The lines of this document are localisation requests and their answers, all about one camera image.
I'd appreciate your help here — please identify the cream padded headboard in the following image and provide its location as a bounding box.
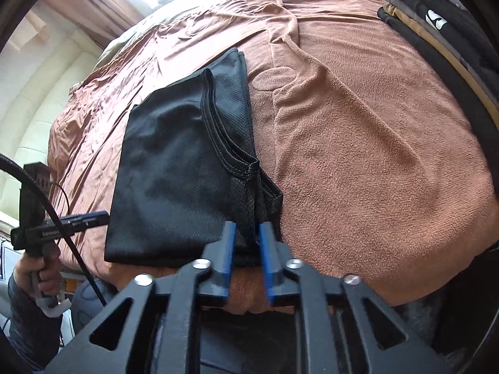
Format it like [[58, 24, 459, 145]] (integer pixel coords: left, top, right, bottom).
[[0, 8, 104, 221]]

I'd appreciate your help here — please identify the person's left forearm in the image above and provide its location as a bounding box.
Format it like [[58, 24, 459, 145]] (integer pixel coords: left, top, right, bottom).
[[7, 271, 65, 360]]

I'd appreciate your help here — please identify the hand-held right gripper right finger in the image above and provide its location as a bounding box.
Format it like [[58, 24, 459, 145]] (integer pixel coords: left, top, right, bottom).
[[258, 222, 455, 374]]

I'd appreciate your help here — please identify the cream quilt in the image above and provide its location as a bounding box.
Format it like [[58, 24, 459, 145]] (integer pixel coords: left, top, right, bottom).
[[94, 6, 196, 71]]

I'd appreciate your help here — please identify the black mesh shirt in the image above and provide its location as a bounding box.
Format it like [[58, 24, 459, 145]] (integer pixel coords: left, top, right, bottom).
[[104, 47, 283, 269]]

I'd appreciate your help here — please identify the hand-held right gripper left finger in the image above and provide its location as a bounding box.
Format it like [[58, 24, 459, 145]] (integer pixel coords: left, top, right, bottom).
[[45, 221, 237, 374]]

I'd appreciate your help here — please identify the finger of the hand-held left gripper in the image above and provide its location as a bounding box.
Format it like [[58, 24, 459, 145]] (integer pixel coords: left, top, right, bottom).
[[58, 211, 110, 230]]

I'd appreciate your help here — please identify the person's left hand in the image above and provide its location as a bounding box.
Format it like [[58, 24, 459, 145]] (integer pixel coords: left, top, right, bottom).
[[15, 246, 63, 297]]

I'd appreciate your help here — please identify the black cable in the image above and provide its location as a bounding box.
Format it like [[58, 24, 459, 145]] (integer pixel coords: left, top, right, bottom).
[[0, 155, 108, 308]]

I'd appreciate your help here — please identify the stack of folded clothes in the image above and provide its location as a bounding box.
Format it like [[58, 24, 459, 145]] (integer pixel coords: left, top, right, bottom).
[[377, 0, 499, 125]]

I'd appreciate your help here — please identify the brown fleece blanket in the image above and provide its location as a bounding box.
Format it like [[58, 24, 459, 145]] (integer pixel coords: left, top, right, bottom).
[[47, 0, 494, 316]]

